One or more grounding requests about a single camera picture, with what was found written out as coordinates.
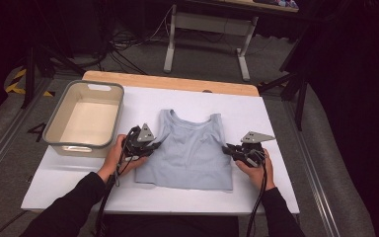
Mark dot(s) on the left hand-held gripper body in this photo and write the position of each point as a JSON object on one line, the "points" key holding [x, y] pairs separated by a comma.
{"points": [[143, 135]]}

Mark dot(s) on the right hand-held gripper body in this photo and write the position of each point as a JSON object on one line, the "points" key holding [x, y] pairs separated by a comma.
{"points": [[253, 153]]}

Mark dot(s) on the light blue tank top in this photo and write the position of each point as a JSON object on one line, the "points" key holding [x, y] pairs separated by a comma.
{"points": [[187, 154]]}

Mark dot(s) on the beige storage basket grey rim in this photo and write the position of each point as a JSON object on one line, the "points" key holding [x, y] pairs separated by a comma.
{"points": [[89, 121]]}

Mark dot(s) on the person's right hand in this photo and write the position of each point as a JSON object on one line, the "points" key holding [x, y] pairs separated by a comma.
{"points": [[260, 176]]}

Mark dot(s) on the person's left hand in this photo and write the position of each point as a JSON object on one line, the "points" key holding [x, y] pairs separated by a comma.
{"points": [[113, 161]]}

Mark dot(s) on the black tripod stand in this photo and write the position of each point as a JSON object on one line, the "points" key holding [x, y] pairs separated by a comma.
{"points": [[29, 75], [301, 98]]}

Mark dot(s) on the person's torso in dark clothing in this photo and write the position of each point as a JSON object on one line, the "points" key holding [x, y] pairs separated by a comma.
{"points": [[171, 227]]}

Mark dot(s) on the metal floor rail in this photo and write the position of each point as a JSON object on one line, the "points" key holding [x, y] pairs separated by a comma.
{"points": [[3, 144], [312, 171]]}

